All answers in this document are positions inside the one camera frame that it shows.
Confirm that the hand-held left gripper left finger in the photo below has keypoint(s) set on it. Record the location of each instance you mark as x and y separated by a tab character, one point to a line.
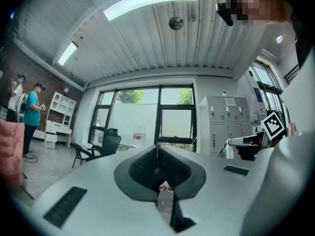
105	198

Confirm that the long ceiling light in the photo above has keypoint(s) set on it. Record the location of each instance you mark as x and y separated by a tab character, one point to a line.
67	53
150	1

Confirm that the white bookshelf desk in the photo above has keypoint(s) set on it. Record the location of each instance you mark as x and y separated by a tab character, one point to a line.
60	119

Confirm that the black window frame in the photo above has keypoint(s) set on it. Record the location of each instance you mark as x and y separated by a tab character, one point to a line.
159	112

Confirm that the large clear water bottle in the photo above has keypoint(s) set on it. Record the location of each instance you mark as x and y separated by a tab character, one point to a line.
137	136

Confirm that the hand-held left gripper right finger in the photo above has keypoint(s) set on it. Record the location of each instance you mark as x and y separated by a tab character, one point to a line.
216	193

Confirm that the pink quilted cushion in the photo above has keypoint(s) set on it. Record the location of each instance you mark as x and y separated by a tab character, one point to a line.
9	151

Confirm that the round ceiling fixture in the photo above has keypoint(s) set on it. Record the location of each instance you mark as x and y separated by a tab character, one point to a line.
176	23

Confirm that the black headrest office chair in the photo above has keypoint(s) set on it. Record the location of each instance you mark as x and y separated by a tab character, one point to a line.
110	141

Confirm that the small dark chair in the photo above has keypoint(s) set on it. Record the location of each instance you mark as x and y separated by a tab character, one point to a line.
81	154

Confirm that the grey metal lockers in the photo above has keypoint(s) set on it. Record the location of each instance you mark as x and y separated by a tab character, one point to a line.
225	122

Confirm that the grey clothes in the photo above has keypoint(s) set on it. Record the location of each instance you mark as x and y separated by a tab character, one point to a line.
283	181

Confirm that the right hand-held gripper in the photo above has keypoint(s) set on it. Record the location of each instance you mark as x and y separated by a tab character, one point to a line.
272	126

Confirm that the wall lamp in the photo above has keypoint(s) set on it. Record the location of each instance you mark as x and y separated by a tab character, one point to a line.
66	90

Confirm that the blue wall sign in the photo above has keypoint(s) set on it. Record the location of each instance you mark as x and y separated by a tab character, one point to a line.
257	97

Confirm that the person's head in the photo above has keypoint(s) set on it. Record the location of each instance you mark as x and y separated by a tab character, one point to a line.
256	1

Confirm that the black head-worn camera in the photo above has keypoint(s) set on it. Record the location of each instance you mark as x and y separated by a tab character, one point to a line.
224	13

